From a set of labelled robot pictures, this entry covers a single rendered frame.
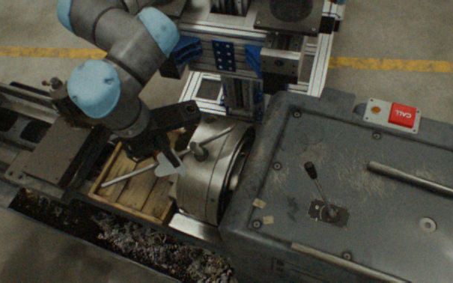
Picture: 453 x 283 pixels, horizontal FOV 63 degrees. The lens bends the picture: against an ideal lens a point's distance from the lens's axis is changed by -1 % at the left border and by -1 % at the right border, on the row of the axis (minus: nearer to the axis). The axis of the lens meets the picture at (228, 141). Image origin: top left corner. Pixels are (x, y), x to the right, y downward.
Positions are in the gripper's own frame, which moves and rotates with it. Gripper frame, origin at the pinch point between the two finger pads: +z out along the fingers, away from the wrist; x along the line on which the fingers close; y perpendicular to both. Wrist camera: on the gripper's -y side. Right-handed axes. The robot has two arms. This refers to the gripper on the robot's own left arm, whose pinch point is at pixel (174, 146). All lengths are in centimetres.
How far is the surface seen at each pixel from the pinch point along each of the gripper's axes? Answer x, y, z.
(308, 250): 33.1, -16.5, 5.0
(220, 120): -8.6, -11.8, 17.9
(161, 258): 11, 35, 71
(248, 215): 20.3, -7.9, 7.9
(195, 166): 2.2, -0.8, 12.9
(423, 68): -41, -151, 169
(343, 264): 38.6, -21.5, 5.0
